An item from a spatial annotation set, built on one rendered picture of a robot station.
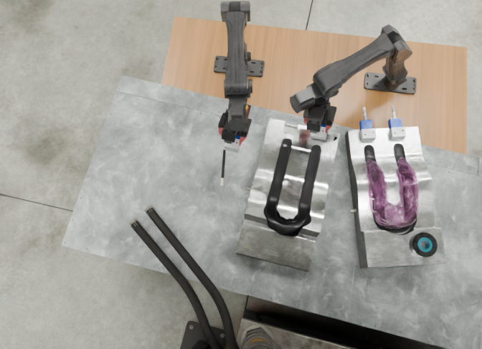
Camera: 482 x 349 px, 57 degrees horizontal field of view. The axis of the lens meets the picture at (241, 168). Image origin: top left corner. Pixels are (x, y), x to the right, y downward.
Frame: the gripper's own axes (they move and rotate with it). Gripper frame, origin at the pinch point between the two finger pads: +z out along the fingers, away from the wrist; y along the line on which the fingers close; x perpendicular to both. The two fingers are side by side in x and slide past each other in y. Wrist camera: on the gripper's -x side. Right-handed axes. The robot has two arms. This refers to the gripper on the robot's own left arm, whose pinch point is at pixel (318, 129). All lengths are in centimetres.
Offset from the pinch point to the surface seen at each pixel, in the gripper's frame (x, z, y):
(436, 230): -19, 19, 45
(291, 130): 2.0, 5.3, -10.5
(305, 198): -21.9, 11.6, 0.6
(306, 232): -31.9, 17.1, 3.3
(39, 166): -2, 69, -158
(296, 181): -16.5, 10.7, -4.1
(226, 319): -66, 21, -14
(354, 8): 144, 49, -8
